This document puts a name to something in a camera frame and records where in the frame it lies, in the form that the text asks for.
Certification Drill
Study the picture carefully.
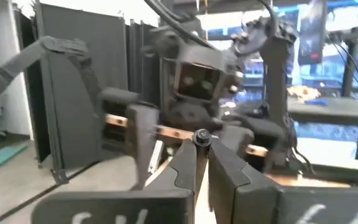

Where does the black partition panel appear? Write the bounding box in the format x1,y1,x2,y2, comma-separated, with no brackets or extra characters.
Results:
13,1,164,184

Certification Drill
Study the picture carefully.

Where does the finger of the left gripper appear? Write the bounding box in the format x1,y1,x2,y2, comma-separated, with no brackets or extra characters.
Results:
216,125,257,151
125,104,160,191

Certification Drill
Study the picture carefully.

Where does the dark tablet screen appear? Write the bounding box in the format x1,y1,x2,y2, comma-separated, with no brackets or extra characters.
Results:
296,0,328,67

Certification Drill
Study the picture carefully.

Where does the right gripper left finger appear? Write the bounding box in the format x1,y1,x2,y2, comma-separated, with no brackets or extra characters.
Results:
31,138,198,224

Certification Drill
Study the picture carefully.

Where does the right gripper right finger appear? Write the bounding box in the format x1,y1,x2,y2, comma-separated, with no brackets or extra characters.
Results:
208,139,358,224

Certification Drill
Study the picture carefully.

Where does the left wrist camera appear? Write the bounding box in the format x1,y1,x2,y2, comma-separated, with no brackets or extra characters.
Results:
173,59,227,103

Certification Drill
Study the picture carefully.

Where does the black aluminium table frame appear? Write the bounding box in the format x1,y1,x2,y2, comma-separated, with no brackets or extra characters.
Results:
303,163,358,187

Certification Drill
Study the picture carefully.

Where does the grey side desk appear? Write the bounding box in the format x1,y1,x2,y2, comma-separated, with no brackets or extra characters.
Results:
286,96,358,161

